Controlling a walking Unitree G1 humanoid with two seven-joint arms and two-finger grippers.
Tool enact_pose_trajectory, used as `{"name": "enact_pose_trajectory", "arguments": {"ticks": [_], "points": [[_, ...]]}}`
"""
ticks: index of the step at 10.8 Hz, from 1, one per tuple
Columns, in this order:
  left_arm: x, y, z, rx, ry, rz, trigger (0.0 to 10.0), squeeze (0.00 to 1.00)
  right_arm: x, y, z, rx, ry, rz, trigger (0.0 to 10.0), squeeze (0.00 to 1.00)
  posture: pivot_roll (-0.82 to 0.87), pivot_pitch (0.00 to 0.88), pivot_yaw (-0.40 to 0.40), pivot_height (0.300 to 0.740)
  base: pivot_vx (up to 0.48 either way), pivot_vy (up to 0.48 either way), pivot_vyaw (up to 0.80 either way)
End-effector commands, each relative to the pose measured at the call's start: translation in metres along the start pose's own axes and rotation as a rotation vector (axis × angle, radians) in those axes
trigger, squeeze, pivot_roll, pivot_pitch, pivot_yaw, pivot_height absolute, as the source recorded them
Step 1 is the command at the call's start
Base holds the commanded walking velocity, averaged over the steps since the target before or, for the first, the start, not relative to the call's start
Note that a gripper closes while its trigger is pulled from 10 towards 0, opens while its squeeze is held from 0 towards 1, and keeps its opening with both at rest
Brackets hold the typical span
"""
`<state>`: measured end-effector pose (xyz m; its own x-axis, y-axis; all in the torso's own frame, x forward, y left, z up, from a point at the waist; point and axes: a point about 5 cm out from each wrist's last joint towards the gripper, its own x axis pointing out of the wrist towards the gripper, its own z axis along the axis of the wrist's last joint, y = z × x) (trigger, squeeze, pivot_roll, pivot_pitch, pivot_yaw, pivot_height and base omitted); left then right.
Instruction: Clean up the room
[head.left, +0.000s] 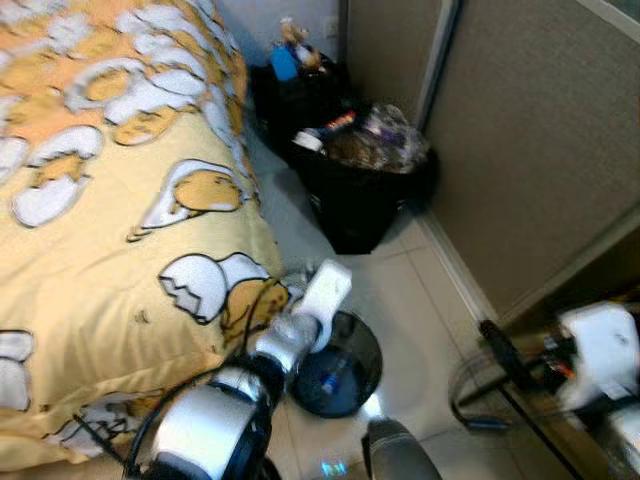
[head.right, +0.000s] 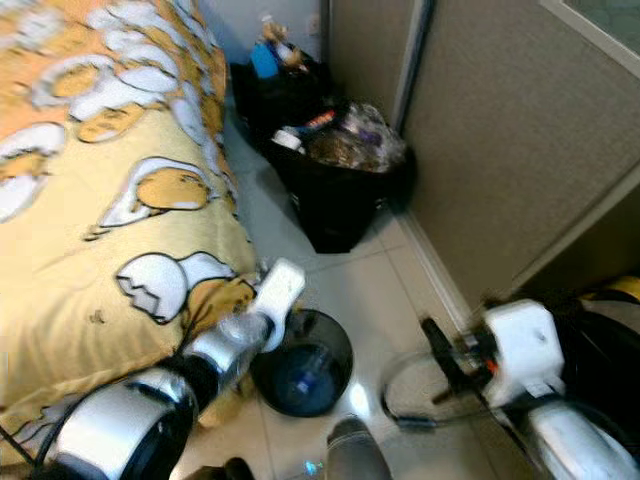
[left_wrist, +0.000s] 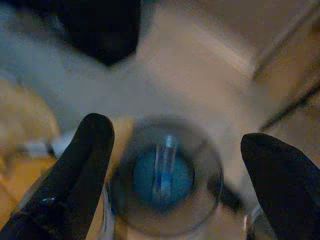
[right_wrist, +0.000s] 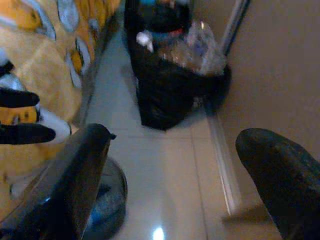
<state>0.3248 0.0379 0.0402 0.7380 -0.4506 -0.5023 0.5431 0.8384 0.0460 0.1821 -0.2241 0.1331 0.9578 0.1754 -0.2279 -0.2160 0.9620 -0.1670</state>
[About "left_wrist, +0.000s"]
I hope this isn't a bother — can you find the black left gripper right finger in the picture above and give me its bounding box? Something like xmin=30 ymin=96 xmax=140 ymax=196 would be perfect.
xmin=240 ymin=132 xmax=320 ymax=240

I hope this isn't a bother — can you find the clear glass blue base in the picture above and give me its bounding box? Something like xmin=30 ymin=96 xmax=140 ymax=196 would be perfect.
xmin=107 ymin=114 xmax=226 ymax=240

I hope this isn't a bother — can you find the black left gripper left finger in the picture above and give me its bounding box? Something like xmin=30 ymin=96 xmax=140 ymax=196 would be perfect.
xmin=0 ymin=112 xmax=116 ymax=240

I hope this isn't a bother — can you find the black object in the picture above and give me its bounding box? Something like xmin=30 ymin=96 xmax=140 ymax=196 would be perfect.
xmin=32 ymin=0 xmax=141 ymax=67

